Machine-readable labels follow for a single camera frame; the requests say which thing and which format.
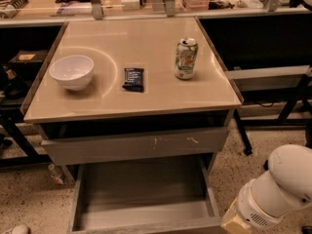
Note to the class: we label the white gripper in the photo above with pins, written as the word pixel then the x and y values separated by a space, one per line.
pixel 253 208

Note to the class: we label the grey drawer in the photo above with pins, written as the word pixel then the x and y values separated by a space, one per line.
pixel 95 149
pixel 170 195

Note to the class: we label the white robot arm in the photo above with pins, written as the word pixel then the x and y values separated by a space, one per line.
pixel 285 187

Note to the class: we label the grey drawer cabinet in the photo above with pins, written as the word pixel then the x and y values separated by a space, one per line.
pixel 135 111

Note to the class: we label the grey top drawer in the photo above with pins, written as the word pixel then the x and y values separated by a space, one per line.
pixel 95 149

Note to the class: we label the green white soda can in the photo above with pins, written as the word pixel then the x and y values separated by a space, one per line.
pixel 185 57

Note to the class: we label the dark blue snack packet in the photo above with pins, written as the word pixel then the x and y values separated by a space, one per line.
pixel 133 80

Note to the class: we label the white shoe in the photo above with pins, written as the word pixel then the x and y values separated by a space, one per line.
pixel 19 229

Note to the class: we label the white ceramic bowl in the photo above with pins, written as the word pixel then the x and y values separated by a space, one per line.
pixel 73 72

